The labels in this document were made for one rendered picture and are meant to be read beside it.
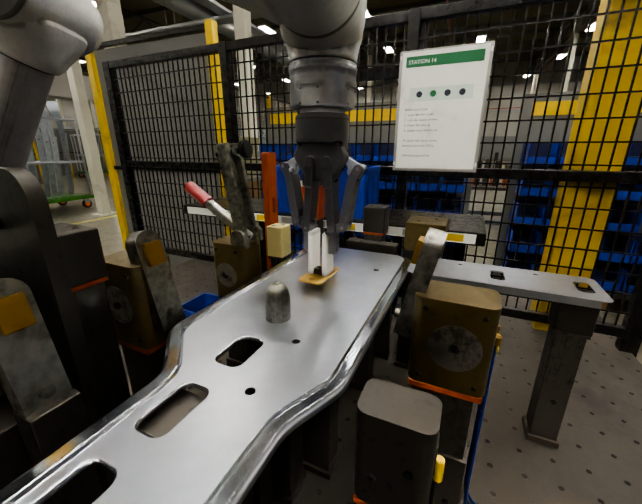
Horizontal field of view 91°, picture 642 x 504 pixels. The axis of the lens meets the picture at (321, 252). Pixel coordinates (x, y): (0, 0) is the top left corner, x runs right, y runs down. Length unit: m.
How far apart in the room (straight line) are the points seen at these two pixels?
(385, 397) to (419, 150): 0.77
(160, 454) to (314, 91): 0.40
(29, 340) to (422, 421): 0.34
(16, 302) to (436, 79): 0.94
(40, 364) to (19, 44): 0.62
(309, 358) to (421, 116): 0.78
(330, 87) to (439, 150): 0.59
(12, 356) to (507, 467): 0.68
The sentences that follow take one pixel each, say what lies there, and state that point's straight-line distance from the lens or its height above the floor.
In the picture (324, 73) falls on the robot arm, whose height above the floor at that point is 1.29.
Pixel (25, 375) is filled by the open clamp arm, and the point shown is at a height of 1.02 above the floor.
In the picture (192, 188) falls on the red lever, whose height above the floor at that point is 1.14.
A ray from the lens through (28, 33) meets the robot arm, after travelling 0.84.
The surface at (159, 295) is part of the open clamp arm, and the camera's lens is 0.46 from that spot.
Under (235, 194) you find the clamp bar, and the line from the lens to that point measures 0.54.
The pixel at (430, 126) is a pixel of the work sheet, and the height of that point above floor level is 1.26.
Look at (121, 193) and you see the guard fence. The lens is 3.40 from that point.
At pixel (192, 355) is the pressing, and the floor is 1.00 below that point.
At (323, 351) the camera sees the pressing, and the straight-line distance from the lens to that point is 0.35.
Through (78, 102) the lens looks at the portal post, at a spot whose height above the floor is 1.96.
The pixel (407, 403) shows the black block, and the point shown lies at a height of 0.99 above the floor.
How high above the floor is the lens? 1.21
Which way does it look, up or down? 18 degrees down
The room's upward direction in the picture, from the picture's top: straight up
